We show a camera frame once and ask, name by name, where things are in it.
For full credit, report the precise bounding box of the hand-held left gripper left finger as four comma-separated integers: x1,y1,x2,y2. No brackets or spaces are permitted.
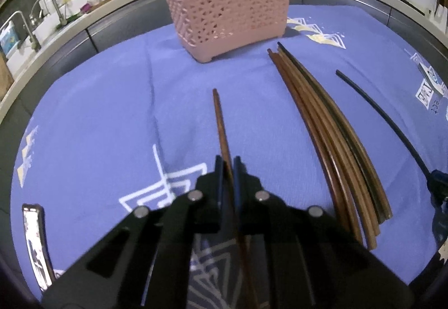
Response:
42,155,225,309

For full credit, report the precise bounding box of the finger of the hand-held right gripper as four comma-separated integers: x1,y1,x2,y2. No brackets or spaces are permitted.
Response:
426,169,448,206

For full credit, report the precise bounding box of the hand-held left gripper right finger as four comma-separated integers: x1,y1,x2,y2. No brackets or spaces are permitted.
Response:
234,156,414,309

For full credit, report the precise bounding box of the reddish brown wooden chopstick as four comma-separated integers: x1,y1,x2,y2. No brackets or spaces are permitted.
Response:
212,88,260,309
267,48,365,244

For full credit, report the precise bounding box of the dark brown wooden chopstick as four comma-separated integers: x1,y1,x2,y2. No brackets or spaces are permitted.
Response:
278,42,392,219
277,42,387,224

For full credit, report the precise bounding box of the black chopstick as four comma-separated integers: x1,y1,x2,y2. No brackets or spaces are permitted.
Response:
335,69,433,178

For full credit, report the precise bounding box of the pink perforated plastic utensil basket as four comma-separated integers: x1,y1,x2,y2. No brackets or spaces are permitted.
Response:
160,0,292,64

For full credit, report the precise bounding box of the blue printed tablecloth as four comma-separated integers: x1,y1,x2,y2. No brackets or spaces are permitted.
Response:
10,4,448,309

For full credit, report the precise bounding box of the black smartphone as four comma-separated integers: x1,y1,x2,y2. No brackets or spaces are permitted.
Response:
22,203,57,292

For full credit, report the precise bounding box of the wooden cutting board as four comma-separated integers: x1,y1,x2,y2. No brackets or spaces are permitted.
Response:
0,50,15,94

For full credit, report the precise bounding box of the curved metal kitchen faucet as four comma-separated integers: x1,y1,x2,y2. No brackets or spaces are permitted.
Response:
30,0,68,30

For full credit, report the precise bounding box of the metal sink faucet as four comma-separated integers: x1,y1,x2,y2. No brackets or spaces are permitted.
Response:
0,11,42,52

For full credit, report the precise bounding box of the white pot with blue label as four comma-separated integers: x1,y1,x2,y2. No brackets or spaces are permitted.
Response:
0,20,18,55

